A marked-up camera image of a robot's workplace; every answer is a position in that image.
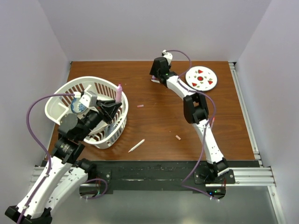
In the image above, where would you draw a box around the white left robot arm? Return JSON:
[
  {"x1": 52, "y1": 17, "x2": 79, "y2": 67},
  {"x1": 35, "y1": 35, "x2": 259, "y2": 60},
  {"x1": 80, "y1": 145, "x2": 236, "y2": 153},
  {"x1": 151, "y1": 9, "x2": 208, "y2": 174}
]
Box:
[{"x1": 5, "y1": 99, "x2": 122, "y2": 224}]

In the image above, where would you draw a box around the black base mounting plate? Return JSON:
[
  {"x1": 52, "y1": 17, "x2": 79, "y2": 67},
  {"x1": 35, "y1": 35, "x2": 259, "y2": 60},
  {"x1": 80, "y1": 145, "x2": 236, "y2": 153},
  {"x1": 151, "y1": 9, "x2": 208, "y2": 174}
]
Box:
[{"x1": 63, "y1": 160, "x2": 261, "y2": 196}]

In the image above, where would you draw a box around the aluminium frame rail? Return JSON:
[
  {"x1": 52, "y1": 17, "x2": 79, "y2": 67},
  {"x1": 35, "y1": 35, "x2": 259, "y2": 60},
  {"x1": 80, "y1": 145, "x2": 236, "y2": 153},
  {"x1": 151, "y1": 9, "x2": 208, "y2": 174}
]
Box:
[{"x1": 228, "y1": 62, "x2": 287, "y2": 224}]

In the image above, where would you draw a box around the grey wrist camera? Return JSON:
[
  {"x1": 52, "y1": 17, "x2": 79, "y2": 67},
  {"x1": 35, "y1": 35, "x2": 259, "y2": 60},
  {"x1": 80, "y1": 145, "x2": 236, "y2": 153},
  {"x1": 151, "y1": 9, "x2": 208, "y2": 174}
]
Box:
[
  {"x1": 161, "y1": 50, "x2": 173, "y2": 65},
  {"x1": 79, "y1": 91, "x2": 97, "y2": 108}
]

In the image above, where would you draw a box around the white plastic basket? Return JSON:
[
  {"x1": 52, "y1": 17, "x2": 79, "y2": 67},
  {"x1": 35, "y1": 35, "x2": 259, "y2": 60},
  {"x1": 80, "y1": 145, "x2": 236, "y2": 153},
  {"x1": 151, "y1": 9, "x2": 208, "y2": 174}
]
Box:
[{"x1": 44, "y1": 76, "x2": 128, "y2": 149}]

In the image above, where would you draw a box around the white watermelon pattern plate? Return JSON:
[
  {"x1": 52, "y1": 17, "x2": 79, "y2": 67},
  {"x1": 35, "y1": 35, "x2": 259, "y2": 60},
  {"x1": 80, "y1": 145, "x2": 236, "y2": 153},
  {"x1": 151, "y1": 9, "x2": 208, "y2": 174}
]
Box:
[{"x1": 185, "y1": 66, "x2": 218, "y2": 91}]

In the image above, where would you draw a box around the blue patterned dish in basket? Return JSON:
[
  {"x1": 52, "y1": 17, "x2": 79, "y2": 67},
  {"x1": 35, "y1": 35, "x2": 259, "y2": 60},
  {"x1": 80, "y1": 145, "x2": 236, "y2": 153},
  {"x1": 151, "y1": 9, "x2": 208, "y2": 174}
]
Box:
[{"x1": 105, "y1": 124, "x2": 116, "y2": 136}]

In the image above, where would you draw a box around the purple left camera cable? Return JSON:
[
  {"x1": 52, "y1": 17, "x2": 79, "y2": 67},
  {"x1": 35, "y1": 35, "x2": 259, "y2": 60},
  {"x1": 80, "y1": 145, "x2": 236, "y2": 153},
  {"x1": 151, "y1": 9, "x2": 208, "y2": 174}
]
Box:
[{"x1": 16, "y1": 93, "x2": 77, "y2": 224}]

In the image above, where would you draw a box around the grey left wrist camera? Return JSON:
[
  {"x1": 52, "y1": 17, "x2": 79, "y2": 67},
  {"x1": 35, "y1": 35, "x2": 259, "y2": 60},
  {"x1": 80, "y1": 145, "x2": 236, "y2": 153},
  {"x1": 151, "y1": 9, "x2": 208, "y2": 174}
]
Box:
[{"x1": 79, "y1": 91, "x2": 97, "y2": 108}]

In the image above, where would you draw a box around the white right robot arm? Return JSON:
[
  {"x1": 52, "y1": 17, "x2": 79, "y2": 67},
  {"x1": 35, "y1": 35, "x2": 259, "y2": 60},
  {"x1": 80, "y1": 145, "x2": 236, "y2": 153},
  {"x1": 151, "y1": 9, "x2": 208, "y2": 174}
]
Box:
[{"x1": 149, "y1": 56, "x2": 229, "y2": 183}]

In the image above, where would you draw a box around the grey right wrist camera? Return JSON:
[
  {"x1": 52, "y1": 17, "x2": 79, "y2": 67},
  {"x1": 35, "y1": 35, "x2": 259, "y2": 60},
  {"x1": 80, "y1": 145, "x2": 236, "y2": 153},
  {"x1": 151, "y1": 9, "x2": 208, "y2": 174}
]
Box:
[{"x1": 161, "y1": 50, "x2": 173, "y2": 65}]

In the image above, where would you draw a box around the white thin pen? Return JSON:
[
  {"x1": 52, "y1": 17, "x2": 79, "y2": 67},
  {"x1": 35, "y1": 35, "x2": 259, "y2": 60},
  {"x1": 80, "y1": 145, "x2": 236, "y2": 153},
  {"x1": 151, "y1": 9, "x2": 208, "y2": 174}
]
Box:
[{"x1": 128, "y1": 139, "x2": 145, "y2": 153}]

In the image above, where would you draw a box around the blue white porcelain bowl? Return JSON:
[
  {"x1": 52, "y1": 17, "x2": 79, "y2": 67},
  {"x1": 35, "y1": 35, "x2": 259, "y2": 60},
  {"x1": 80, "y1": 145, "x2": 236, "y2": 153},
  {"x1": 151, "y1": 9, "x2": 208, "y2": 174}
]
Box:
[{"x1": 70, "y1": 98, "x2": 87, "y2": 114}]

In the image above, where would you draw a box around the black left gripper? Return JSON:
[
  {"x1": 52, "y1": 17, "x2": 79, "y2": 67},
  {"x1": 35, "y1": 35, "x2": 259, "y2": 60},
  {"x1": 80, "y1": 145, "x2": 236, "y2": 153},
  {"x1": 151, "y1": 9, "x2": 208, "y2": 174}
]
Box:
[{"x1": 77, "y1": 99, "x2": 121, "y2": 140}]

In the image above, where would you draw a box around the pink highlighter pen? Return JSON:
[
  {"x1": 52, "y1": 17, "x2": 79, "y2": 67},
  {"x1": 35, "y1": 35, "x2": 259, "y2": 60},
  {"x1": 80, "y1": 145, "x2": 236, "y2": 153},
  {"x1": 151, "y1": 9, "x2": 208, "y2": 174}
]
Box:
[{"x1": 115, "y1": 84, "x2": 122, "y2": 103}]

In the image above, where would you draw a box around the beige grey ceramic plate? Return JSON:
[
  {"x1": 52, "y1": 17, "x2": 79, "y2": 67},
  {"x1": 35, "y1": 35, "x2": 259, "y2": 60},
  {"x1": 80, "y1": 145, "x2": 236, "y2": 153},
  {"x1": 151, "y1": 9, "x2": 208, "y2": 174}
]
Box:
[{"x1": 88, "y1": 121, "x2": 109, "y2": 135}]

